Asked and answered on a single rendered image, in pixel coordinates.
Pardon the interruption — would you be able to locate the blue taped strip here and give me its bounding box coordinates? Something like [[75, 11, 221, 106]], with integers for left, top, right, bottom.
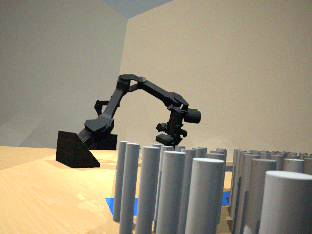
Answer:
[[105, 191, 230, 216]]

